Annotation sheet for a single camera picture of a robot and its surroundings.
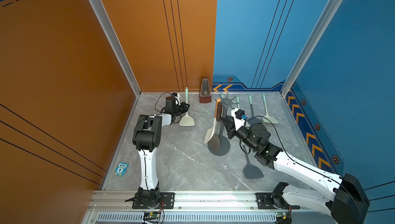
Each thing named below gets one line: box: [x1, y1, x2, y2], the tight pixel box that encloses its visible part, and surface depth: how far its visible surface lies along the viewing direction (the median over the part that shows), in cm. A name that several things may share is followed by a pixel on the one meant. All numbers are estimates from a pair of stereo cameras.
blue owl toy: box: [114, 161, 130, 177], surface depth 84 cm
